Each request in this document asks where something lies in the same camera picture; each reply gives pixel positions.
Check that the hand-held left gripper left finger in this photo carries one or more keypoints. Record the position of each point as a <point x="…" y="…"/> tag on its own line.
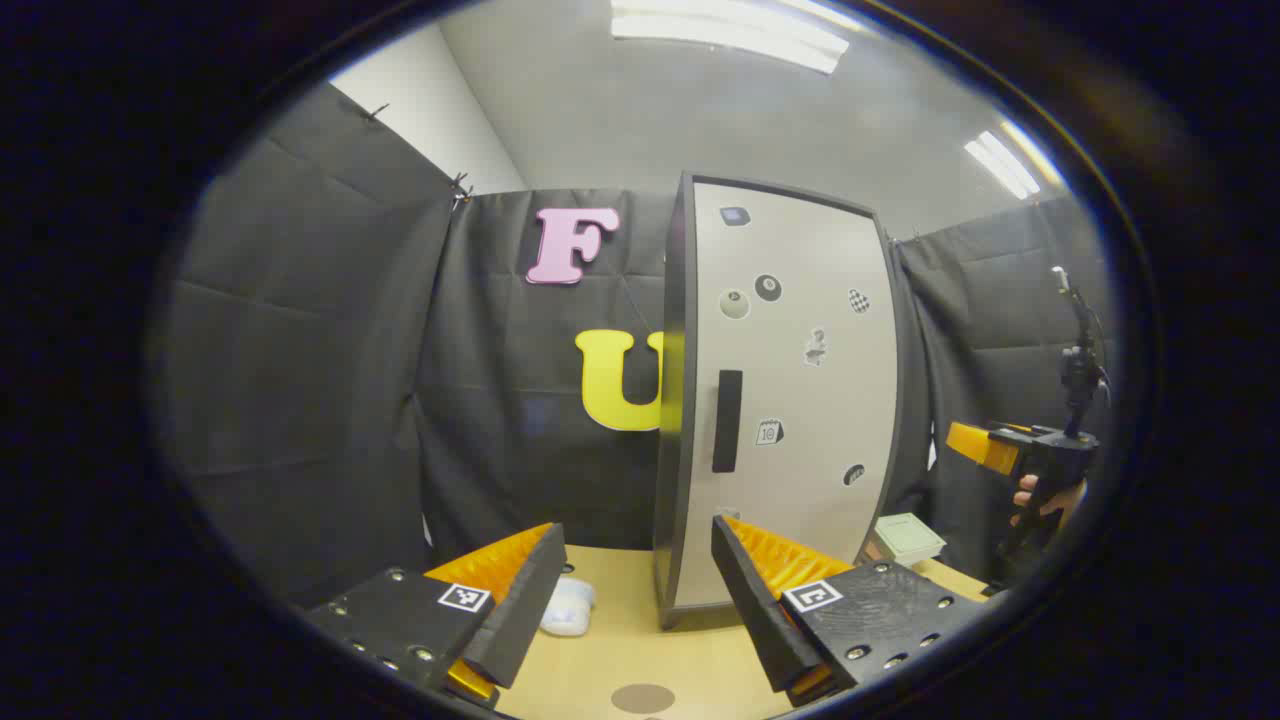
<point x="520" y="620"/>

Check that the black backdrop cloth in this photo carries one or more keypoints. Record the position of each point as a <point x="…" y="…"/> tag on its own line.
<point x="320" y="350"/>

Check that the narrow ceiling light panel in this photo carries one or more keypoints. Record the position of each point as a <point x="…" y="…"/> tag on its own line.
<point x="1005" y="160"/>

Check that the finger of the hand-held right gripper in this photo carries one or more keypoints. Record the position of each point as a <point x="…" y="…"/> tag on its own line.
<point x="985" y="448"/>

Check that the pale green book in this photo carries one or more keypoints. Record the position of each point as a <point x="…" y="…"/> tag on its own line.
<point x="908" y="538"/>

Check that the dark grey cabinet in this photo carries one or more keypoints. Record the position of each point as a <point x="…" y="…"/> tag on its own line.
<point x="675" y="400"/>

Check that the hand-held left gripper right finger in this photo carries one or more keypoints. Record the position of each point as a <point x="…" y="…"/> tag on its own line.
<point x="760" y="620"/>

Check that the round brown coaster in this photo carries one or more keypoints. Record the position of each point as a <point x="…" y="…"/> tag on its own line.
<point x="643" y="698"/>

